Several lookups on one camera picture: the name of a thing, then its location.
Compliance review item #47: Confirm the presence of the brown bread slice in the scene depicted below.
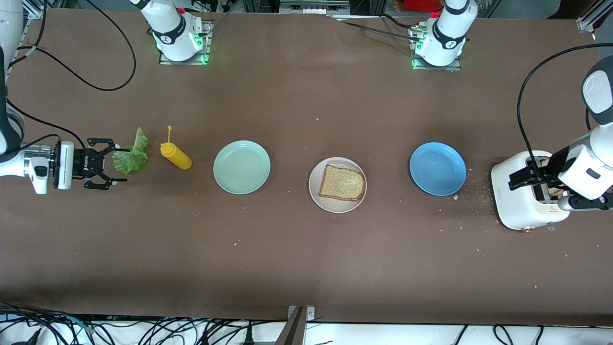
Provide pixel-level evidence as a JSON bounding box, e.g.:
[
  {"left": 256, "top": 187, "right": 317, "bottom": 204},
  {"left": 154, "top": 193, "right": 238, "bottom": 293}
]
[
  {"left": 319, "top": 164, "right": 365, "bottom": 202},
  {"left": 540, "top": 156, "right": 567, "bottom": 197}
]

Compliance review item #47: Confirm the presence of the yellow mustard squeeze bottle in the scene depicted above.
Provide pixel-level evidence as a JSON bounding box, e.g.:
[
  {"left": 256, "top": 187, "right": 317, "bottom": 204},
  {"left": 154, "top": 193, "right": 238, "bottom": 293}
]
[{"left": 160, "top": 126, "right": 193, "bottom": 170}]

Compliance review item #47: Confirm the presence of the blue plate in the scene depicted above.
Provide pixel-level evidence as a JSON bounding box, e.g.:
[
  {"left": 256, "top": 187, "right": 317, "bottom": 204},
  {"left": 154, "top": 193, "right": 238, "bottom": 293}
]
[{"left": 409, "top": 142, "right": 467, "bottom": 196}]

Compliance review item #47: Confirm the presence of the light green plate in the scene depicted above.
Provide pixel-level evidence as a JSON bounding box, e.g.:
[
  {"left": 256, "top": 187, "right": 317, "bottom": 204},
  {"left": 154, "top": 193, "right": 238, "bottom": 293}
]
[{"left": 213, "top": 140, "right": 272, "bottom": 195}]

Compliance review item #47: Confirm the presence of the beige plate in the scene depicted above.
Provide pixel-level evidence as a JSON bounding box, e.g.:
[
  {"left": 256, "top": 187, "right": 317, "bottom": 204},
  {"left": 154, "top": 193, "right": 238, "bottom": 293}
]
[{"left": 308, "top": 157, "right": 368, "bottom": 214}]

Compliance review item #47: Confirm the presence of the green lettuce leaf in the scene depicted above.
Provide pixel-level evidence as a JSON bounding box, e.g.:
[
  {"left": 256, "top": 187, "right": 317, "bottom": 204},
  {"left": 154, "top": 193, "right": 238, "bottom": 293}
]
[{"left": 112, "top": 126, "right": 150, "bottom": 175}]

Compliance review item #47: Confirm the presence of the white toaster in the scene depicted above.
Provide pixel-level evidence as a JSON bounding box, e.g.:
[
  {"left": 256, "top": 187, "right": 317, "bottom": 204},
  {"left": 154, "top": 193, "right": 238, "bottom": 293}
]
[{"left": 490, "top": 150, "right": 571, "bottom": 232}]

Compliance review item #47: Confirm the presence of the brown table cover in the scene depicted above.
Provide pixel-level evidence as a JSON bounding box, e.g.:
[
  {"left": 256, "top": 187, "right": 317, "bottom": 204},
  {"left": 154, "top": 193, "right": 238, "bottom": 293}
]
[{"left": 0, "top": 9, "right": 613, "bottom": 326}]

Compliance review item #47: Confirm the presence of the red box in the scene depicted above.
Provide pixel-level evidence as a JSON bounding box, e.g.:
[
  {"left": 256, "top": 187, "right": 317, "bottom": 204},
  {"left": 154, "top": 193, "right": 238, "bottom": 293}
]
[{"left": 402, "top": 0, "right": 443, "bottom": 12}]

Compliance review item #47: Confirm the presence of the grey metal strut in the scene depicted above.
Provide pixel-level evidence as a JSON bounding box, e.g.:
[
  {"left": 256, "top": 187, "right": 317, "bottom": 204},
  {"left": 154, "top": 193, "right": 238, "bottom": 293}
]
[{"left": 274, "top": 307, "right": 306, "bottom": 345}]

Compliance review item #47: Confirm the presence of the grey metal equipment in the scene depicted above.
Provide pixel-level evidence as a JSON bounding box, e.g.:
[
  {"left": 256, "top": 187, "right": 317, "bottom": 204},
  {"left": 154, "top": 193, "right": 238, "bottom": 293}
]
[{"left": 279, "top": 0, "right": 351, "bottom": 15}]

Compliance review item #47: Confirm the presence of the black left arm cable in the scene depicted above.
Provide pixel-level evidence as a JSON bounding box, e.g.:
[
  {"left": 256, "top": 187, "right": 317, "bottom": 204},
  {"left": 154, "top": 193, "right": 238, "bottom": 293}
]
[{"left": 516, "top": 43, "right": 613, "bottom": 183}]

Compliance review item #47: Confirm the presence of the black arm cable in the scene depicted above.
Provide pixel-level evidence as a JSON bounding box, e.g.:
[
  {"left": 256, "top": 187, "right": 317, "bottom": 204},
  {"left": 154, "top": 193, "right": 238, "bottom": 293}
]
[
  {"left": 0, "top": 0, "right": 137, "bottom": 166},
  {"left": 516, "top": 43, "right": 613, "bottom": 183}
]

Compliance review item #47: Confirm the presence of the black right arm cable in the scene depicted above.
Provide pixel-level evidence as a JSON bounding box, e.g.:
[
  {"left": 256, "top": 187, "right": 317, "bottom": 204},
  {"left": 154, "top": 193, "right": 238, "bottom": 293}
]
[{"left": 0, "top": 0, "right": 137, "bottom": 166}]

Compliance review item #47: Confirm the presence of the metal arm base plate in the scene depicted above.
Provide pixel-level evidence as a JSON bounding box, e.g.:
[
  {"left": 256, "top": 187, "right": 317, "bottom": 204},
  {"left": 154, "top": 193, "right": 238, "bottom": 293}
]
[
  {"left": 409, "top": 24, "right": 463, "bottom": 71},
  {"left": 159, "top": 19, "right": 214, "bottom": 65}
]

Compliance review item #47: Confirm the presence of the black base cable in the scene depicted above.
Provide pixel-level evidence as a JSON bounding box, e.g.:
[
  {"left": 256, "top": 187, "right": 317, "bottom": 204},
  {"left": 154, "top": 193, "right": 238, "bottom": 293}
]
[{"left": 335, "top": 13, "right": 422, "bottom": 41}]

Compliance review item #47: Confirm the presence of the silver corner bracket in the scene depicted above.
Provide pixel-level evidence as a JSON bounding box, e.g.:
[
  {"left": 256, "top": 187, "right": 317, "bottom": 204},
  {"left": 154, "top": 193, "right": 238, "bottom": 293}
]
[{"left": 287, "top": 305, "right": 316, "bottom": 322}]

